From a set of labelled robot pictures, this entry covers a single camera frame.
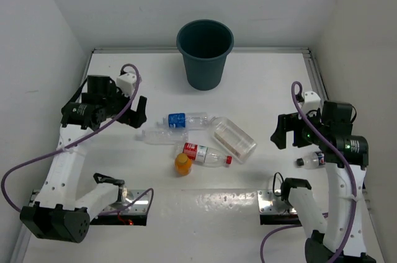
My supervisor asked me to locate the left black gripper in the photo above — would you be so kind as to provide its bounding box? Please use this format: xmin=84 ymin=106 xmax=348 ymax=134
xmin=101 ymin=82 xmax=146 ymax=128

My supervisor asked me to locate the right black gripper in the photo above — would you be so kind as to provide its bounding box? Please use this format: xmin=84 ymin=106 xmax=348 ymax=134
xmin=270 ymin=107 xmax=328 ymax=148

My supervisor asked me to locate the clear unlabelled plastic bottle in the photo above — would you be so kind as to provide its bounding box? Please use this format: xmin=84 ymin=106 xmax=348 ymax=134
xmin=135 ymin=128 xmax=189 ymax=145

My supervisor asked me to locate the small dark pepsi bottle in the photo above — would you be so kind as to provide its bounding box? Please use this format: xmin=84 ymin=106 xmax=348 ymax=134
xmin=296 ymin=151 xmax=325 ymax=169

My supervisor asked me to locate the large square clear bottle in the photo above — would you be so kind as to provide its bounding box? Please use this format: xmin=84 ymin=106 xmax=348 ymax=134
xmin=208 ymin=117 xmax=257 ymax=163

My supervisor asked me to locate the blue label clear bottle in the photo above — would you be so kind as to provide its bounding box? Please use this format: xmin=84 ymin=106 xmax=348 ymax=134
xmin=157 ymin=112 xmax=210 ymax=130

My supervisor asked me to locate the orange juice bottle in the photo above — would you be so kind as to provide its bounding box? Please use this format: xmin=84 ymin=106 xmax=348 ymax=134
xmin=174 ymin=153 xmax=192 ymax=176

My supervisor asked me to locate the red label clear bottle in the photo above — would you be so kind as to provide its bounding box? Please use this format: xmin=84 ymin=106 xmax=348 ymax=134
xmin=174 ymin=142 xmax=233 ymax=167

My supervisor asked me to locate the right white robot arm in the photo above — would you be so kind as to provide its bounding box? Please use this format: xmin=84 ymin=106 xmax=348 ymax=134
xmin=270 ymin=98 xmax=376 ymax=262

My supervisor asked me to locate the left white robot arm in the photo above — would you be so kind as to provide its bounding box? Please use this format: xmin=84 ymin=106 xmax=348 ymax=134
xmin=20 ymin=73 xmax=147 ymax=243

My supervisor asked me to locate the dark teal plastic bin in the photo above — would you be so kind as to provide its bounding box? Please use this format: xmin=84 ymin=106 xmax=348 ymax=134
xmin=176 ymin=19 xmax=234 ymax=91

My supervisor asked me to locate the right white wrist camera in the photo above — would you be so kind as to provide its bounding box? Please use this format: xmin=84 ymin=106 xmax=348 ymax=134
xmin=299 ymin=91 xmax=321 ymax=115

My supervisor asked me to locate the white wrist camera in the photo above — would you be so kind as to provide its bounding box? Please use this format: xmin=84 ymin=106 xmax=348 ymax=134
xmin=116 ymin=72 xmax=137 ymax=97
xmin=299 ymin=91 xmax=321 ymax=115

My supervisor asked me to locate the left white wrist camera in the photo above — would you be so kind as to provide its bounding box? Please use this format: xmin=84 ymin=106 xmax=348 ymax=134
xmin=116 ymin=72 xmax=137 ymax=97

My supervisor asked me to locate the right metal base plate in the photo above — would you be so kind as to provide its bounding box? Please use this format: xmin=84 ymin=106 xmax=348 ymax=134
xmin=257 ymin=189 xmax=297 ymax=215

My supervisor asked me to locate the metal base plate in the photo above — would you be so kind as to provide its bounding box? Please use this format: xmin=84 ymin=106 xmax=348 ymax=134
xmin=257 ymin=189 xmax=297 ymax=215
xmin=96 ymin=189 xmax=153 ymax=218

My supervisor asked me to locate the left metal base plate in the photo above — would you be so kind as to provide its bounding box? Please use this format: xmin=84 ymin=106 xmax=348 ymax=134
xmin=96 ymin=189 xmax=153 ymax=218

